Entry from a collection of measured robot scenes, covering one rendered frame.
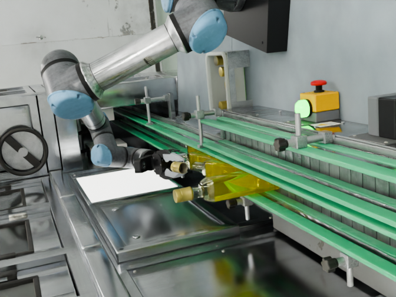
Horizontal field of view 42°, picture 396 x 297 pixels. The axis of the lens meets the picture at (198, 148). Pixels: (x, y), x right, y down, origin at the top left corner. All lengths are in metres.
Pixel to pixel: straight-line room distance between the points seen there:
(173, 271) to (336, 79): 0.62
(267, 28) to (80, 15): 3.84
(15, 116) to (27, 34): 2.78
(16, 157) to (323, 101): 1.51
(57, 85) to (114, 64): 0.16
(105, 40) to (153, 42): 3.80
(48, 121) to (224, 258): 1.30
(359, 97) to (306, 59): 0.24
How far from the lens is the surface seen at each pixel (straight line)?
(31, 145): 2.40
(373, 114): 1.10
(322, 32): 1.37
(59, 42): 5.16
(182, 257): 1.36
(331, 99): 1.31
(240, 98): 1.74
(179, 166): 1.63
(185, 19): 1.41
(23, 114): 2.41
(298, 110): 1.29
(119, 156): 1.80
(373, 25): 1.21
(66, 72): 1.48
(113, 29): 5.24
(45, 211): 1.95
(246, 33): 1.59
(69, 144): 2.42
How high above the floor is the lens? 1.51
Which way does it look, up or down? 19 degrees down
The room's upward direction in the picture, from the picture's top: 99 degrees counter-clockwise
